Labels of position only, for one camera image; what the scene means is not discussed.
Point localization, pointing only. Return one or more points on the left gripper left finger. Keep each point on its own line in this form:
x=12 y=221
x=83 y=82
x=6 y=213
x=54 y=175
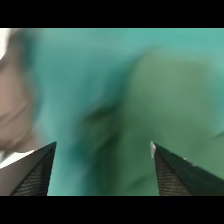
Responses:
x=31 y=175

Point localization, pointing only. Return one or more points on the green T-shirt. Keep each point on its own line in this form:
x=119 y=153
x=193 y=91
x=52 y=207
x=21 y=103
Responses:
x=173 y=100

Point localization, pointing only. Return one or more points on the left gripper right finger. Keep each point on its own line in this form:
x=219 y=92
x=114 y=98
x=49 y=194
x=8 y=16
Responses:
x=181 y=178

